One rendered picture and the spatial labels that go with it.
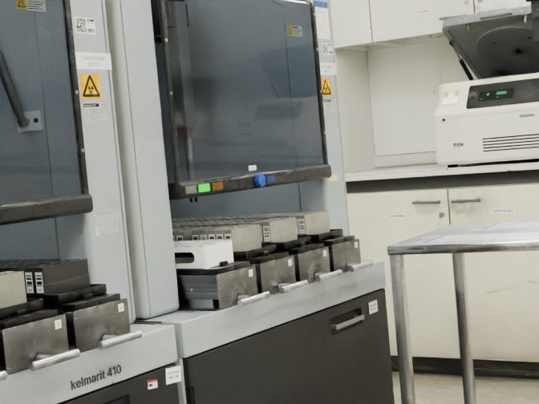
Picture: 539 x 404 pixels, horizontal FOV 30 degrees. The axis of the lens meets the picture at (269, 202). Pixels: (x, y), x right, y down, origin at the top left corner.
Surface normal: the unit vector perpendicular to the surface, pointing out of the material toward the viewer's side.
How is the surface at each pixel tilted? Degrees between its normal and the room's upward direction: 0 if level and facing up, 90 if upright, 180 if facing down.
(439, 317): 90
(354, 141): 90
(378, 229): 90
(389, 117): 90
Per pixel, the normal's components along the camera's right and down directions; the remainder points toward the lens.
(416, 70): -0.55, 0.09
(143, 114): 0.83, -0.04
